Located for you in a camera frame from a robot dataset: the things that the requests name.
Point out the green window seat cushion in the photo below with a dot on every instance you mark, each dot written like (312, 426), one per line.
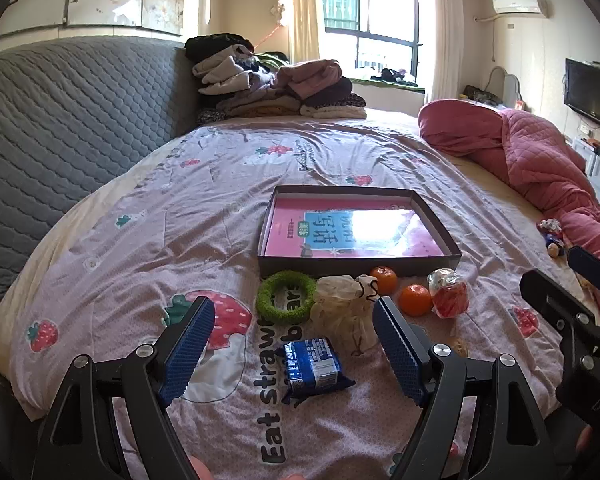
(405, 89)

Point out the cream curtain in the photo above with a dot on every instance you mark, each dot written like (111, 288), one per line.
(302, 10)
(445, 35)

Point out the shallow dark cardboard box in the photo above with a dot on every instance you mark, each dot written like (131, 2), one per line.
(360, 265)

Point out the pink quilted blanket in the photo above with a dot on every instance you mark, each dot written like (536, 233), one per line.
(530, 160)

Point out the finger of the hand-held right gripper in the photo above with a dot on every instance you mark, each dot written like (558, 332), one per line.
(545, 295)
(587, 265)

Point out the black flat television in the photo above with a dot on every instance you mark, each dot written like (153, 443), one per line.
(592, 92)

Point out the orange tangerine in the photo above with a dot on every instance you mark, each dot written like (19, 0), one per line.
(382, 280)
(415, 300)

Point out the grey quilted headboard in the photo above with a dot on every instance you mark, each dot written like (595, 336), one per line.
(55, 125)

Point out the arched white mirror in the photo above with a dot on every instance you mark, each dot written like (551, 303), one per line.
(505, 85)

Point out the person's right hand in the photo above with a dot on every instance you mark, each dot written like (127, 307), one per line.
(586, 440)

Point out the blue snack packet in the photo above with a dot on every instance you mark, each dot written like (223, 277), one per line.
(310, 365)

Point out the clear packet of red snacks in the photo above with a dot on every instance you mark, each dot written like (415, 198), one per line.
(450, 300)

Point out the pile of folded clothes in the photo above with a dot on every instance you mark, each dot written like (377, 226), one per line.
(260, 80)

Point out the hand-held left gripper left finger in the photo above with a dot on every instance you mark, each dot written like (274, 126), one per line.
(190, 350)

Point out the person's left hand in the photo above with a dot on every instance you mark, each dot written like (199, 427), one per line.
(200, 469)

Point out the white air conditioner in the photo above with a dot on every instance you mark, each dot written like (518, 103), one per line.
(520, 5)

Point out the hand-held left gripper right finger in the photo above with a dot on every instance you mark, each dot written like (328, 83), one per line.
(397, 355)

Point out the dark framed window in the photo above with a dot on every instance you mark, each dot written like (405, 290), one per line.
(362, 25)

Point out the small colourful toy figures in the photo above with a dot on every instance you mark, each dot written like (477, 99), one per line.
(552, 235)

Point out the dark clothes on windowsill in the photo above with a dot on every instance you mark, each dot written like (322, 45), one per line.
(395, 75)

